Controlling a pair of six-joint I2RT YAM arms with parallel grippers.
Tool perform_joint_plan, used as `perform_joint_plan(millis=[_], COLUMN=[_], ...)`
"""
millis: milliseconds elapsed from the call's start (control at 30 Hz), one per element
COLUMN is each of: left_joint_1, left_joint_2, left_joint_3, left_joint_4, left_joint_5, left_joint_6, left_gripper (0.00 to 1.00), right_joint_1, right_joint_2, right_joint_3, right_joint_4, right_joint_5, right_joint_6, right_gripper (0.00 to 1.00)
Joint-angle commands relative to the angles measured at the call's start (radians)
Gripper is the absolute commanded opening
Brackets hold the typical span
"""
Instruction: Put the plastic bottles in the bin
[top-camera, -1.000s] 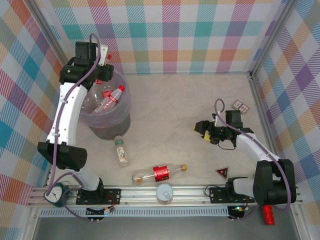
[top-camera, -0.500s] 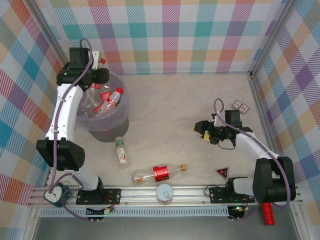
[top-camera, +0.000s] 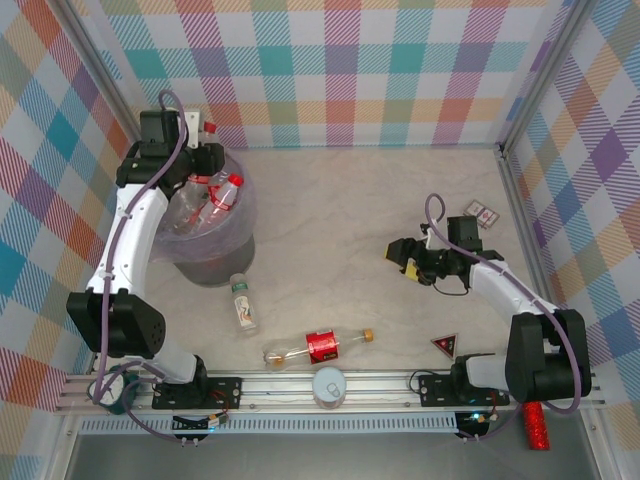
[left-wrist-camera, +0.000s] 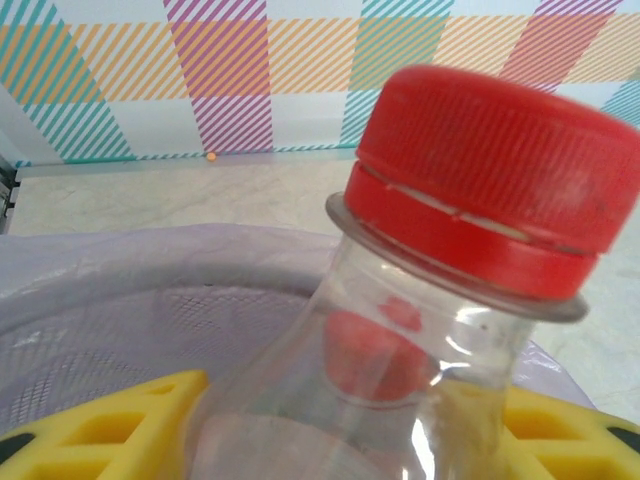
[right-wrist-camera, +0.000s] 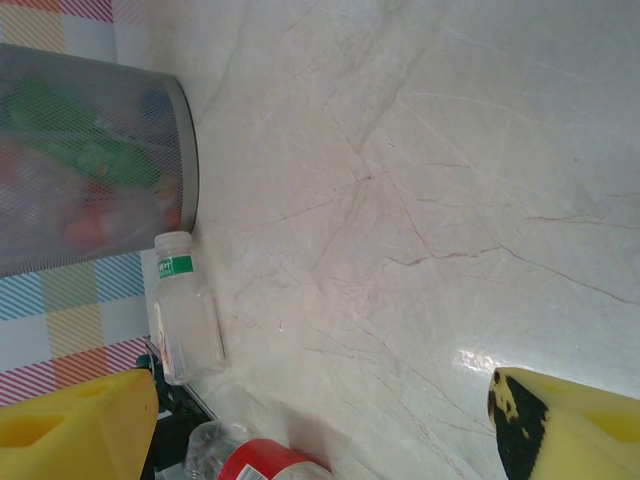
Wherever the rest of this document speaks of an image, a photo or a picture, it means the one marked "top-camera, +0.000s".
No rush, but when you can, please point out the slim clear bottle red label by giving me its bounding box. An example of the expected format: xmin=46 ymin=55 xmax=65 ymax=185
xmin=172 ymin=121 xmax=219 ymax=239

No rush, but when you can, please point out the bin with purple bag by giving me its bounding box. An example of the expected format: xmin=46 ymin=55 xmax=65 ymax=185
xmin=149 ymin=144 xmax=259 ymax=288

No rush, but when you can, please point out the clear bottle orange cap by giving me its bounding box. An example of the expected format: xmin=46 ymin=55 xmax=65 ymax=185
xmin=262 ymin=327 xmax=376 ymax=371

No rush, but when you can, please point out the small bottle green cap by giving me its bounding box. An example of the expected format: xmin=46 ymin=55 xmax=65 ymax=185
xmin=229 ymin=272 xmax=261 ymax=339

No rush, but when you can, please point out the red black triangle sign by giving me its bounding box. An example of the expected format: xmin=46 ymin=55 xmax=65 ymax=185
xmin=430 ymin=331 xmax=460 ymax=362

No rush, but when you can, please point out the silver tin can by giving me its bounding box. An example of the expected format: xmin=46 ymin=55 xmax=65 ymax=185
xmin=312 ymin=367 xmax=349 ymax=411

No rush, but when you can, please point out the small black controller board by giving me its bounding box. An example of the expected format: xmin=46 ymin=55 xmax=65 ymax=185
xmin=171 ymin=412 xmax=232 ymax=434
xmin=455 ymin=409 xmax=494 ymax=442

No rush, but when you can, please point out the red glitter microphone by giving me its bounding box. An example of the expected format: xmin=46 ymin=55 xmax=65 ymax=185
xmin=522 ymin=402 xmax=551 ymax=451

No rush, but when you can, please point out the green alarm clock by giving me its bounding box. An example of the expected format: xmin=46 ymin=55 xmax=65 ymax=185
xmin=87 ymin=364 xmax=144 ymax=416

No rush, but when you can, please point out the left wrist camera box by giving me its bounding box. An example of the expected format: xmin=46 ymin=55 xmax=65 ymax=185
xmin=182 ymin=110 xmax=207 ymax=150

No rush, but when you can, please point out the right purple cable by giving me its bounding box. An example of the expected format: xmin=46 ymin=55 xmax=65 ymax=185
xmin=424 ymin=193 xmax=587 ymax=445

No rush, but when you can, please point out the purple cable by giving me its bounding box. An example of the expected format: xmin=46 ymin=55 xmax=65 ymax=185
xmin=91 ymin=89 xmax=211 ymax=445
xmin=424 ymin=193 xmax=587 ymax=445

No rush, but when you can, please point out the aluminium frame post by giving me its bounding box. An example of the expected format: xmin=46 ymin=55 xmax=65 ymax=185
xmin=494 ymin=0 xmax=594 ymax=157
xmin=58 ymin=0 xmax=151 ymax=146

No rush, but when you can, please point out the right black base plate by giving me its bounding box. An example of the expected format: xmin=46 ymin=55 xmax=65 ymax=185
xmin=417 ymin=372 xmax=512 ymax=409

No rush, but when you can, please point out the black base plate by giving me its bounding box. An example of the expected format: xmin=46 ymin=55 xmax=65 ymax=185
xmin=151 ymin=375 xmax=244 ymax=412
xmin=417 ymin=372 xmax=512 ymax=409

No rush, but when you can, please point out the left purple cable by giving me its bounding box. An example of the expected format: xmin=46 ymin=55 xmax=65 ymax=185
xmin=91 ymin=89 xmax=211 ymax=445

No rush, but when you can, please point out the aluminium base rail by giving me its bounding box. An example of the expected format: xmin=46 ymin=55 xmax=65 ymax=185
xmin=53 ymin=368 xmax=606 ymax=416

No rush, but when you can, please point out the white slotted cable duct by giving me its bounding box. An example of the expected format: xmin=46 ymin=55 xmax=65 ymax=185
xmin=79 ymin=412 xmax=459 ymax=436

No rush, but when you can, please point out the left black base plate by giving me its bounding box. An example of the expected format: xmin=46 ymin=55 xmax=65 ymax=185
xmin=151 ymin=375 xmax=244 ymax=412

